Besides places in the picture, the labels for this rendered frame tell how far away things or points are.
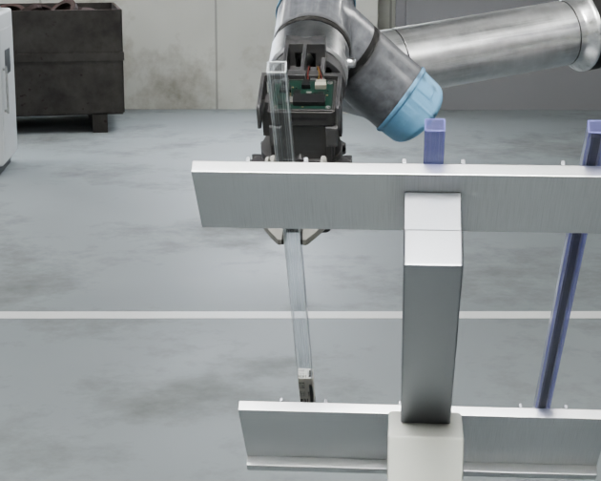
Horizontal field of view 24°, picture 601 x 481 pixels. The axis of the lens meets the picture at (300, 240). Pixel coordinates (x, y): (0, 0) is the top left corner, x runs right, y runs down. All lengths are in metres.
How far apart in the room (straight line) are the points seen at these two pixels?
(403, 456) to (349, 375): 2.81
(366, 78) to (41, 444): 2.23
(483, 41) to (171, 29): 8.17
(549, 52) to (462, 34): 0.11
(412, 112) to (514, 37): 0.24
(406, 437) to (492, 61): 0.60
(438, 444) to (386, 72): 0.42
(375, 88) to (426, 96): 0.06
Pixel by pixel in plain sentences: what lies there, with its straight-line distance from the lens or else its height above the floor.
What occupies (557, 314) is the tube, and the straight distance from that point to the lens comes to 1.15.
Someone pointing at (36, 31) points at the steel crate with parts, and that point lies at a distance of 8.58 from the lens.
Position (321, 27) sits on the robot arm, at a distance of 1.31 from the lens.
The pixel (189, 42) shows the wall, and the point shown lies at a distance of 9.69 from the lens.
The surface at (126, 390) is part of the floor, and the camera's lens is 3.81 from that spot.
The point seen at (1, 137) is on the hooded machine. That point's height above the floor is 0.20.
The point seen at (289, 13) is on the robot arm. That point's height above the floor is 1.14.
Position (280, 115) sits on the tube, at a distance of 1.02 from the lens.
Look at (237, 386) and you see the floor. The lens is 3.83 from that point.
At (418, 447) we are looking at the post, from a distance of 1.11.
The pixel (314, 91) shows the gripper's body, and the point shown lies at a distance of 1.20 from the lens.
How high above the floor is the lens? 1.22
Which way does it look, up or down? 13 degrees down
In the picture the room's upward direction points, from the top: straight up
